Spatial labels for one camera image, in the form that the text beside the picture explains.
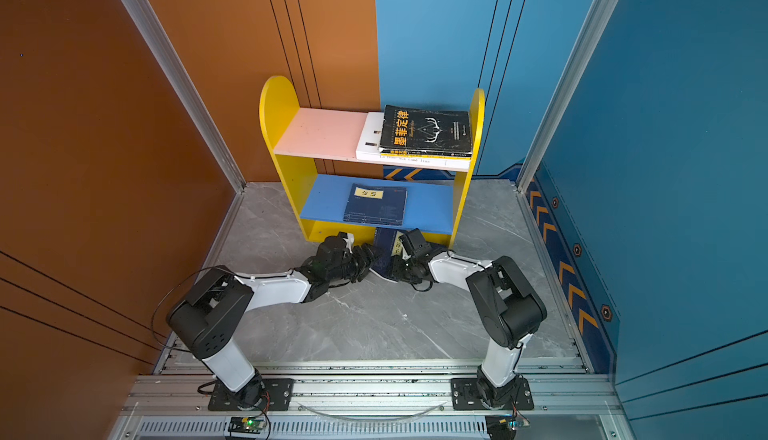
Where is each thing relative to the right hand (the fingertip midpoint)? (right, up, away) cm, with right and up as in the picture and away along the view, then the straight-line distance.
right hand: (388, 273), depth 93 cm
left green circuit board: (-34, -32, -22) cm, 51 cm away
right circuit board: (+28, -32, -22) cm, 48 cm away
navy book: (-4, +22, +1) cm, 22 cm away
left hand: (-1, +7, -6) cm, 9 cm away
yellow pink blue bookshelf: (-18, +26, +6) cm, 32 cm away
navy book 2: (-2, +5, -8) cm, 10 cm away
